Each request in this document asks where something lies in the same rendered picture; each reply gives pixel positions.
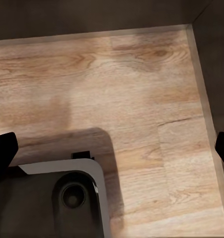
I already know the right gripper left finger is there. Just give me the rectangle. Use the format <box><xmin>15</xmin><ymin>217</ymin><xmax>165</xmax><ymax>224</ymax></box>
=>
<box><xmin>0</xmin><ymin>132</ymin><xmax>18</xmax><ymax>179</ymax></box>

